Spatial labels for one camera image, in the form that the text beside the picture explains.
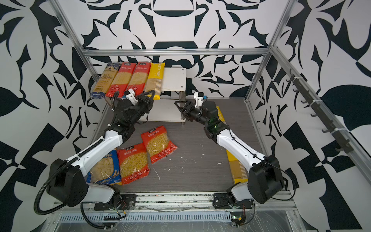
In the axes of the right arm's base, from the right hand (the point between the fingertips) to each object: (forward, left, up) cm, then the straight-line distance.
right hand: (176, 105), depth 71 cm
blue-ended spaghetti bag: (+23, +38, +3) cm, 45 cm away
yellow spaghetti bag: (+17, +12, +3) cm, 21 cm away
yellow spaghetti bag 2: (-22, -34, -34) cm, 53 cm away
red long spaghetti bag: (+17, +30, +3) cm, 34 cm away
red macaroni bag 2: (-17, +26, -29) cm, 43 cm away
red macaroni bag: (-5, +14, -30) cm, 34 cm away
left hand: (+7, +10, +5) cm, 14 cm away
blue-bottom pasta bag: (-22, +40, -30) cm, 54 cm away
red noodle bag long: (+16, +21, +2) cm, 27 cm away
